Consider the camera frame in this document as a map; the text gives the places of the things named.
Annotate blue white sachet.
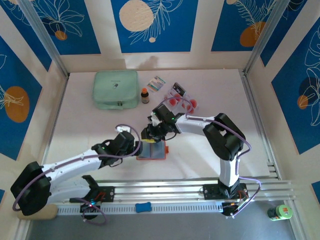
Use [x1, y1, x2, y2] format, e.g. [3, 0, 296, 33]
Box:
[146, 75, 167, 93]

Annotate green tape roll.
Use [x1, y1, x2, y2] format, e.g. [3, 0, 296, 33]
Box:
[266, 204, 293, 222]

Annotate slotted grey cable duct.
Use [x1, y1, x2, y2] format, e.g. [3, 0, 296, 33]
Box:
[57, 201, 223, 216]

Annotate aluminium side rail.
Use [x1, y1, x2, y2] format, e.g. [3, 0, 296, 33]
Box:
[241, 71, 281, 180]

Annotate orange card holder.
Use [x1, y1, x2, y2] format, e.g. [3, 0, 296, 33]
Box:
[136, 140, 170, 161]

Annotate white card red circles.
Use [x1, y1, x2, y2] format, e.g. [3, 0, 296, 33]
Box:
[183, 98, 200, 114]
[166, 92, 182, 107]

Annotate aluminium mounting rail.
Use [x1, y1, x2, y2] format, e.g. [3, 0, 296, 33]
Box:
[47, 177, 297, 204]

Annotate blue bone-shaped piece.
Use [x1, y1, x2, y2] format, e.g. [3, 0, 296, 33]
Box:
[134, 201, 153, 214]

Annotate black controller board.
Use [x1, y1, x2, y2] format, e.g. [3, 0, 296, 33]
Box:
[221, 199, 248, 220]
[79, 201, 103, 221]

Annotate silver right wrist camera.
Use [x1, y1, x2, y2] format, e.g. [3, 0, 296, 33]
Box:
[148, 114, 161, 127]

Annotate mint green fabric pouch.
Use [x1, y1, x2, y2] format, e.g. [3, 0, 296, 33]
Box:
[92, 70, 139, 111]

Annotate clear acrylic card box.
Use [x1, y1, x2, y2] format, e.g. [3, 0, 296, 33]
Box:
[163, 82, 201, 116]

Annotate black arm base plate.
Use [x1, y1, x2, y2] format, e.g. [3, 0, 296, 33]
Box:
[69, 185, 116, 204]
[202, 183, 249, 201]

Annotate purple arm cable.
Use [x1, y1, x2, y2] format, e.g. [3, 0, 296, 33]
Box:
[11, 123, 142, 213]
[158, 96, 252, 177]

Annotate beige foam block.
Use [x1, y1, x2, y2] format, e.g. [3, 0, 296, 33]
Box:
[18, 203, 59, 221]

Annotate brown bottle orange cap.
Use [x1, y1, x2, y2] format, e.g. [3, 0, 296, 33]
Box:
[140, 87, 150, 104]

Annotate aluminium frame post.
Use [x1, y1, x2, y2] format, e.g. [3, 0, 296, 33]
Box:
[17, 0, 70, 78]
[243, 0, 292, 75]

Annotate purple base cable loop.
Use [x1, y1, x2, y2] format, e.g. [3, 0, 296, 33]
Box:
[231, 176, 262, 218]
[74, 197, 109, 226]

